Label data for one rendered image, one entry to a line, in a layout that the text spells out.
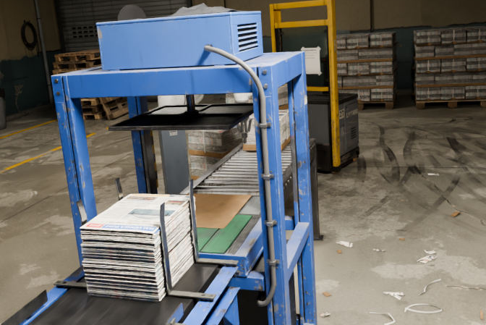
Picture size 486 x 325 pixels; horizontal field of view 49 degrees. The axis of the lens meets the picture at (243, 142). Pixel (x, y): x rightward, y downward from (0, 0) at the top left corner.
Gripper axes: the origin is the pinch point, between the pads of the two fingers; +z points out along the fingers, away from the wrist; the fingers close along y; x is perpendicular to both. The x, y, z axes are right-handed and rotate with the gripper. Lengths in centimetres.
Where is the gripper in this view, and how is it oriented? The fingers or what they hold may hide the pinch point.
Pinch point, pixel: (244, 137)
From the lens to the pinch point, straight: 363.5
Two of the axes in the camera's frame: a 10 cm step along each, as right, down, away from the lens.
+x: -3.0, 2.3, -9.3
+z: 0.8, 9.7, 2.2
